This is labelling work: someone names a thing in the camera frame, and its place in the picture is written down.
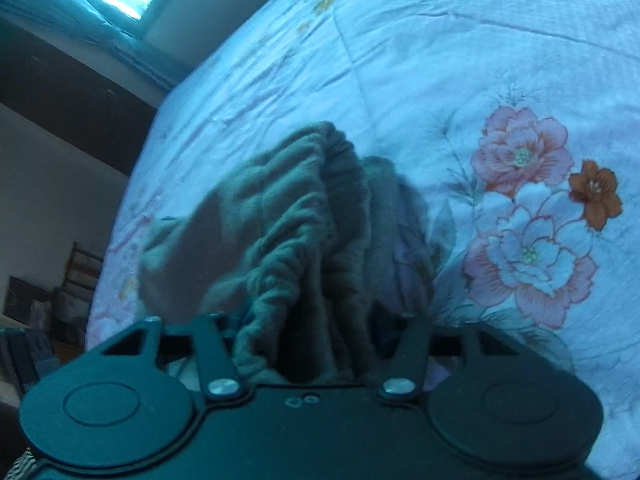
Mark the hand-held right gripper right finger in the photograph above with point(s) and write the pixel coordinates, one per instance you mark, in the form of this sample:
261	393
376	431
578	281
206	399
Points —
407	360

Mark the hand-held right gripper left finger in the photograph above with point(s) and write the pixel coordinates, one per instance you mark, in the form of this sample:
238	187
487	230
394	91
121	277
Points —
212	355

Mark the grey-green pants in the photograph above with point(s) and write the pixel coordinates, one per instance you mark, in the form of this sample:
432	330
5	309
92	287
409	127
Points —
295	240

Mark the dark wooden chair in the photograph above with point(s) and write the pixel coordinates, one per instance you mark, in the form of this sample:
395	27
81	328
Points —
82	272

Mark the striped cloth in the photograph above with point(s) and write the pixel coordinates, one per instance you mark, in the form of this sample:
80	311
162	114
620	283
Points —
25	462

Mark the floral white bed sheet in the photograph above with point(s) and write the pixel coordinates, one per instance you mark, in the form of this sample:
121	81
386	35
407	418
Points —
450	85

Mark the dark wooden cabinet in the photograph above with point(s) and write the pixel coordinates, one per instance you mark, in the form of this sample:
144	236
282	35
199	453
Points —
65	110

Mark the window with curtain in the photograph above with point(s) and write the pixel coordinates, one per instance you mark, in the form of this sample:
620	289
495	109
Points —
90	35

